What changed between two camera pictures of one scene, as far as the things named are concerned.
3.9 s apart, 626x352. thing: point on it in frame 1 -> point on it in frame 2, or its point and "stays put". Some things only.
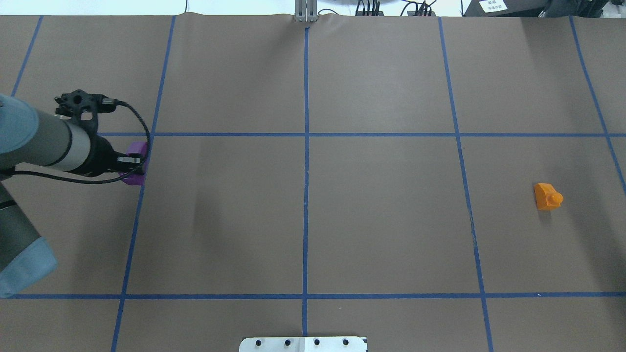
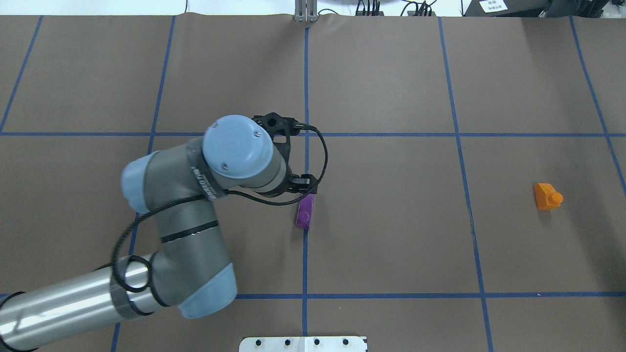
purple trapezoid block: x=140 y=148 -> x=304 y=211
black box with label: x=504 y=8 stays put
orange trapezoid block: x=547 y=197 stays put
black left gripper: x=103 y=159 -> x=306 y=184
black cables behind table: x=425 y=10 stays put
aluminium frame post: x=305 y=11 stays put
